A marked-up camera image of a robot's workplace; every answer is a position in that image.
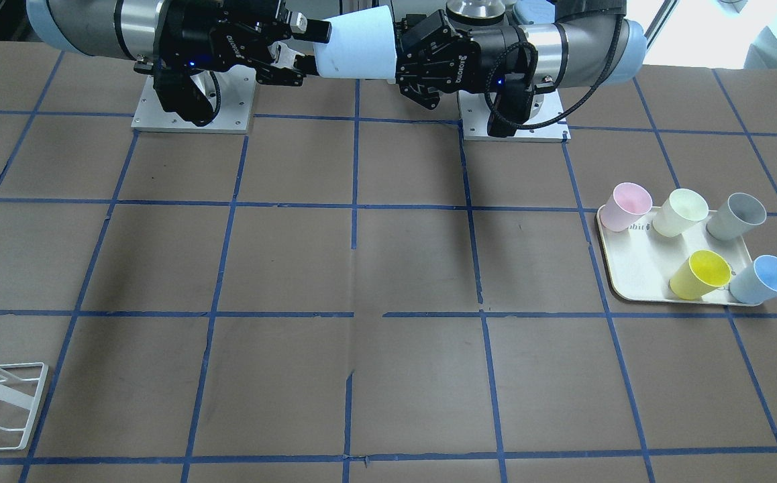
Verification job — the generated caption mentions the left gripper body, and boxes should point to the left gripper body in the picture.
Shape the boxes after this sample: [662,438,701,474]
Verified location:
[415,27,530,95]

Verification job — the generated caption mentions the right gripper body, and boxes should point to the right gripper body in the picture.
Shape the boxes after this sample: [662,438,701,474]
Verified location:
[154,1,282,74]

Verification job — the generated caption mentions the light blue plastic cup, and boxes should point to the light blue plastic cup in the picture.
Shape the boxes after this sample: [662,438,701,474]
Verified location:
[314,6,397,80]

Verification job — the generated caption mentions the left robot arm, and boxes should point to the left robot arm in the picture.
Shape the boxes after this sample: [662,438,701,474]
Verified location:
[395,1,645,122]

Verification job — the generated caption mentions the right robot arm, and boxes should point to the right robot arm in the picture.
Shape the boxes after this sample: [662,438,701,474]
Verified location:
[26,1,332,87]

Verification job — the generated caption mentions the pink plastic cup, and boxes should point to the pink plastic cup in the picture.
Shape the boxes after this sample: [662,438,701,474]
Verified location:
[599,182,653,232]

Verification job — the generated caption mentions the pale green plastic cup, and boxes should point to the pale green plastic cup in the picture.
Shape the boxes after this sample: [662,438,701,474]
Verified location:
[652,189,709,237]

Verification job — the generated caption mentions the grey plastic cup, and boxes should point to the grey plastic cup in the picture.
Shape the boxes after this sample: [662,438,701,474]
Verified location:
[707,193,767,241]

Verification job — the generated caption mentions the yellow plastic cup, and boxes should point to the yellow plastic cup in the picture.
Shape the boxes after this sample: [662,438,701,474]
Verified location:
[670,250,732,301]

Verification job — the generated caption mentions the cream plastic tray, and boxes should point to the cream plastic tray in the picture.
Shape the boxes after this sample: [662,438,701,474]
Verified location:
[595,206,752,305]

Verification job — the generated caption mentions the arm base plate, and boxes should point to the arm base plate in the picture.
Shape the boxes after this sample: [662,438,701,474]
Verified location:
[459,87,571,143]
[132,65,257,135]

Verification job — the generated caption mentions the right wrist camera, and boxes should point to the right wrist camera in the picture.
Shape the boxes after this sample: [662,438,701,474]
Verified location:
[152,62,221,127]

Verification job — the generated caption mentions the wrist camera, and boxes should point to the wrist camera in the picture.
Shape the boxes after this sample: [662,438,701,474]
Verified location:
[152,62,221,127]
[485,73,533,138]

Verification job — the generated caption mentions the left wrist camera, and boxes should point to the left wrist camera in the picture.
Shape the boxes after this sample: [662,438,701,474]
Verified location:
[485,73,533,138]

